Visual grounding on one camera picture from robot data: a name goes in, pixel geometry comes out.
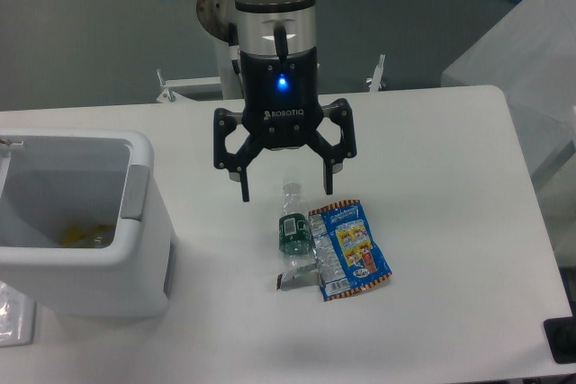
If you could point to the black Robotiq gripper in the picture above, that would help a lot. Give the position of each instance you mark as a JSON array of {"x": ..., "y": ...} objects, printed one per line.
[{"x": 279, "y": 100}]

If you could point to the crushed green label plastic bottle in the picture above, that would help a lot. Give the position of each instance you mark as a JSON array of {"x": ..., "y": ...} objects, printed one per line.
[{"x": 295, "y": 242}]

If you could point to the blue snack wrapper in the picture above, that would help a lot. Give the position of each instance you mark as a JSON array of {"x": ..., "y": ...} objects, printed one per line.
[{"x": 348, "y": 259}]

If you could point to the small silver foil wrapper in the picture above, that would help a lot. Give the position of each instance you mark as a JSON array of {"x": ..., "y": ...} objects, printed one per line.
[{"x": 304, "y": 276}]

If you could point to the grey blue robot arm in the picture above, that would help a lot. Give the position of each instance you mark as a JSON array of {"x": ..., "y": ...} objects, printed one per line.
[{"x": 271, "y": 28}]

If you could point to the white trash can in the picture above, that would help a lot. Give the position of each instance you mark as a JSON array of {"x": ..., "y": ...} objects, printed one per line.
[{"x": 52, "y": 179}]

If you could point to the yellow trash in can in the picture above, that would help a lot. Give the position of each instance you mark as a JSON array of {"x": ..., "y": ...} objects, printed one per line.
[{"x": 95, "y": 237}]

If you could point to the clear plastic sheet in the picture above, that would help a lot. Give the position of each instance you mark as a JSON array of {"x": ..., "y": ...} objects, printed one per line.
[{"x": 17, "y": 317}]

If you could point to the black device at table edge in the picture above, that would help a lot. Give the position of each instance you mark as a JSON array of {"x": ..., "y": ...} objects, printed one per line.
[{"x": 560, "y": 334}]

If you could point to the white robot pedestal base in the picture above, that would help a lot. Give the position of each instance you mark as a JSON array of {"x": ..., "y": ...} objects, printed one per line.
[{"x": 352, "y": 52}]

